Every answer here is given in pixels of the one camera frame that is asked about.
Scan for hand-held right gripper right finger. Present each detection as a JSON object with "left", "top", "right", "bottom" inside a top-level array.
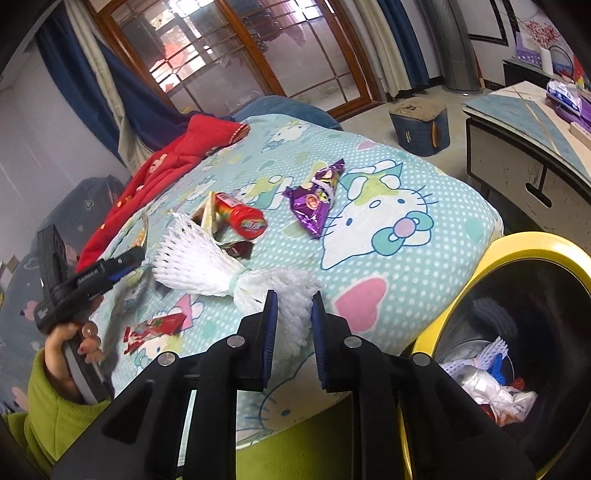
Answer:
[{"left": 310, "top": 292, "right": 536, "bottom": 480}]

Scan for black television cabinet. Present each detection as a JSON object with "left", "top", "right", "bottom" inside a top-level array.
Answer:
[{"left": 502, "top": 58, "right": 591, "bottom": 100}]

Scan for grey tower air conditioner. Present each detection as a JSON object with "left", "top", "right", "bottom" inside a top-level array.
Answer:
[{"left": 436, "top": 0, "right": 485, "bottom": 95}]

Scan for wide beige curtain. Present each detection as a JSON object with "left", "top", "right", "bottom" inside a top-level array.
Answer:
[{"left": 65, "top": 0, "right": 153, "bottom": 158}]

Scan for person's green clothing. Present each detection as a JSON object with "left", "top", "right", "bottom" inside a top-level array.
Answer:
[{"left": 235, "top": 401, "right": 407, "bottom": 480}]

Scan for round sand art frame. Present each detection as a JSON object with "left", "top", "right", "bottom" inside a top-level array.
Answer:
[{"left": 551, "top": 44, "right": 575, "bottom": 79}]

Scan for white blue tissue pack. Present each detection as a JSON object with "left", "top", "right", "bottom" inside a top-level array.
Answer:
[{"left": 546, "top": 79, "right": 581, "bottom": 112}]

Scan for purple cloth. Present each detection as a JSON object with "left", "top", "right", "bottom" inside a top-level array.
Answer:
[{"left": 547, "top": 99, "right": 591, "bottom": 127}]

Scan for white plastic bag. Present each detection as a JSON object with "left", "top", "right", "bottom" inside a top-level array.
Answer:
[{"left": 455, "top": 369, "right": 539, "bottom": 423}]

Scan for red plastic bag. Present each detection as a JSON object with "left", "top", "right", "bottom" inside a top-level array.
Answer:
[{"left": 480, "top": 377, "right": 527, "bottom": 426}]

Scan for wide blue curtain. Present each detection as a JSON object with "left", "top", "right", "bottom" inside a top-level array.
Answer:
[{"left": 34, "top": 4, "right": 199, "bottom": 167}]

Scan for yellow-rimmed black trash bin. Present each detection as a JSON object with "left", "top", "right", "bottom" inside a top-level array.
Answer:
[{"left": 399, "top": 231, "right": 591, "bottom": 480}]

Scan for person's left forearm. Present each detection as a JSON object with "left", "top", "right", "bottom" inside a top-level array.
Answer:
[{"left": 0, "top": 348, "right": 114, "bottom": 478}]

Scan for red candy tube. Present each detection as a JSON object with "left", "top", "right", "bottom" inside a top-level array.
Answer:
[{"left": 215, "top": 192, "right": 269, "bottom": 239}]

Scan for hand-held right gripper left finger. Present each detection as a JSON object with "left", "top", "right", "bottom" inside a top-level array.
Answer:
[{"left": 51, "top": 290, "right": 280, "bottom": 480}]

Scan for narrow beige curtain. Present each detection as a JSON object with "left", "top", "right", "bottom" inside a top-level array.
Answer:
[{"left": 369, "top": 0, "right": 411, "bottom": 95}]

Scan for purple box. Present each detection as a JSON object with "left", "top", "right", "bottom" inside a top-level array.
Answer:
[{"left": 515, "top": 32, "right": 543, "bottom": 63}]

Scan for red candy wrapper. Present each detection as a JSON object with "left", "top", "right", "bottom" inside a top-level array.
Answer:
[{"left": 123, "top": 312, "right": 188, "bottom": 355}]

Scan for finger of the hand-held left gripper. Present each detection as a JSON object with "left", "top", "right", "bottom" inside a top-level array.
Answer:
[
  {"left": 104, "top": 246, "right": 146, "bottom": 274},
  {"left": 108, "top": 264, "right": 140, "bottom": 289}
]

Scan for banded white foam net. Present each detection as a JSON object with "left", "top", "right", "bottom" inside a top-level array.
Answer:
[{"left": 151, "top": 213, "right": 324, "bottom": 354}]

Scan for dark brown snack wrapper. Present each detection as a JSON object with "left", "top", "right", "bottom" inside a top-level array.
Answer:
[{"left": 221, "top": 239, "right": 253, "bottom": 259}]

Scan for red artificial flowers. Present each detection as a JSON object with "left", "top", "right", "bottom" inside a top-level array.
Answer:
[{"left": 526, "top": 19, "right": 561, "bottom": 51}]

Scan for red flowered blanket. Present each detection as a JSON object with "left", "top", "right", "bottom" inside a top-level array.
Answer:
[{"left": 76, "top": 114, "right": 250, "bottom": 278}]

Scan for cartoon cat printed blanket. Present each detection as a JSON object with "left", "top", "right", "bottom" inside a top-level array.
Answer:
[{"left": 88, "top": 113, "right": 504, "bottom": 448}]

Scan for narrow blue curtain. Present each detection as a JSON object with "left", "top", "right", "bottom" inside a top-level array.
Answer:
[{"left": 399, "top": 0, "right": 432, "bottom": 90}]

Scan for blue square stool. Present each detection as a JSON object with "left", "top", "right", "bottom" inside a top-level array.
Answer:
[{"left": 389, "top": 97, "right": 451, "bottom": 158}]

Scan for person's left hand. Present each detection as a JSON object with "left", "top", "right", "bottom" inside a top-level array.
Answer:
[{"left": 44, "top": 322, "right": 103, "bottom": 398}]

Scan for purple snack wrapper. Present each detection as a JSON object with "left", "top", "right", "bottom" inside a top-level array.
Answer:
[{"left": 283, "top": 159, "right": 347, "bottom": 239}]

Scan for marble top coffee table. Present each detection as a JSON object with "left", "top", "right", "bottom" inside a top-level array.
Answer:
[{"left": 463, "top": 80, "right": 591, "bottom": 232}]

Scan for wooden glass sliding door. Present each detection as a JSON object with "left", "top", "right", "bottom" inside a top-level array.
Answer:
[{"left": 83, "top": 0, "right": 375, "bottom": 121}]

